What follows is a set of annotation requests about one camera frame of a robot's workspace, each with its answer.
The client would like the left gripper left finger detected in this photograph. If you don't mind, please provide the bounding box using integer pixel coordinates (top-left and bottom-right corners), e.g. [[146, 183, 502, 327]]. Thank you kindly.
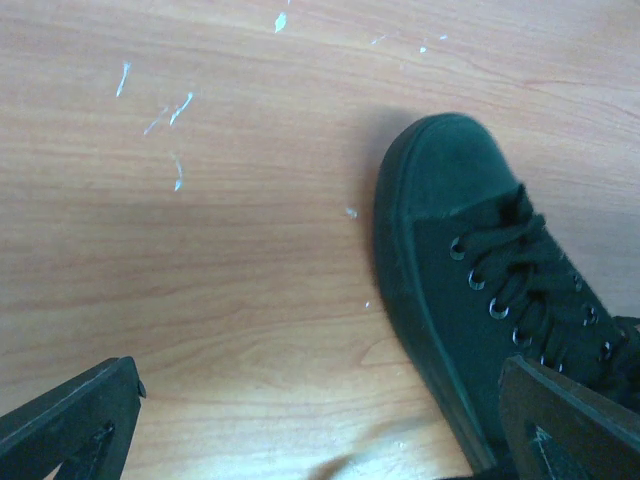
[[1, 356, 146, 479]]

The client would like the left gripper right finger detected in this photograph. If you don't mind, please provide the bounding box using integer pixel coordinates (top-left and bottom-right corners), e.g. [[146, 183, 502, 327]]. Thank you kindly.
[[500, 356, 639, 479]]

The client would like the black canvas shoe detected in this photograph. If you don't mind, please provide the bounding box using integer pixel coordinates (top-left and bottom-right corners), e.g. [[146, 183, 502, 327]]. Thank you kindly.
[[373, 112, 640, 474]]

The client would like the black shoelace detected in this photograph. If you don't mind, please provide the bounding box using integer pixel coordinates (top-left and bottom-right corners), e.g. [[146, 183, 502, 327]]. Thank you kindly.
[[450, 186, 639, 411]]

